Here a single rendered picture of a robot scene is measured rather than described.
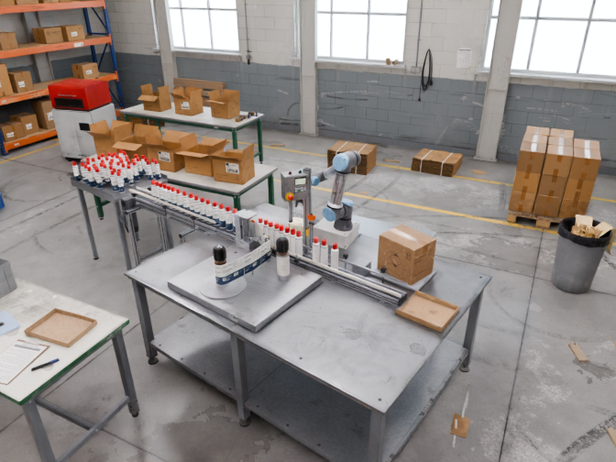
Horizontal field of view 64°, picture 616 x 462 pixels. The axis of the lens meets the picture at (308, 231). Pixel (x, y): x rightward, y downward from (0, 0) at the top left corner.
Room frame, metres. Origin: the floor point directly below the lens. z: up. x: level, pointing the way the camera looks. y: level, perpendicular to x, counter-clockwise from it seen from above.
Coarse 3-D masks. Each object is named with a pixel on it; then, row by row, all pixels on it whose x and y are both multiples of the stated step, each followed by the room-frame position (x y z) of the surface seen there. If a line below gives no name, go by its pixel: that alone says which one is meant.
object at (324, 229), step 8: (320, 224) 3.47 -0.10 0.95; (328, 224) 3.48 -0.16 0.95; (320, 232) 3.39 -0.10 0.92; (328, 232) 3.36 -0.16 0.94; (336, 232) 3.35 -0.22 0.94; (344, 232) 3.36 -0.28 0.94; (352, 232) 3.40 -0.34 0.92; (320, 240) 3.39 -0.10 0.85; (328, 240) 3.36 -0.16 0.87; (336, 240) 3.33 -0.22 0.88; (344, 240) 3.30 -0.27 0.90; (352, 240) 3.41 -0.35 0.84
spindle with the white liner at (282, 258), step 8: (280, 240) 2.80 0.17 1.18; (288, 240) 2.83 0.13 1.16; (280, 248) 2.79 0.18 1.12; (288, 248) 2.82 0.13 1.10; (280, 256) 2.79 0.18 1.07; (288, 256) 2.80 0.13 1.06; (280, 264) 2.78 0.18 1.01; (288, 264) 2.80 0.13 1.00; (280, 272) 2.78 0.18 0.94; (288, 272) 2.80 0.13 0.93
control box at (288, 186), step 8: (280, 176) 3.24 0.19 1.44; (288, 176) 3.17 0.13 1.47; (296, 176) 3.18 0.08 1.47; (304, 176) 3.20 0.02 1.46; (288, 184) 3.16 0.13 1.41; (304, 184) 3.20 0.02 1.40; (288, 192) 3.16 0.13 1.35; (296, 192) 3.18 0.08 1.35; (304, 192) 3.20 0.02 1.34; (288, 200) 3.16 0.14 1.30
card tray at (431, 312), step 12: (420, 300) 2.61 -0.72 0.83; (432, 300) 2.60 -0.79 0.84; (396, 312) 2.47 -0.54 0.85; (408, 312) 2.49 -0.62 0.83; (420, 312) 2.49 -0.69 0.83; (432, 312) 2.49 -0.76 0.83; (444, 312) 2.49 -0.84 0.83; (456, 312) 2.47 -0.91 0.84; (432, 324) 2.33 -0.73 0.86; (444, 324) 2.32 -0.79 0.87
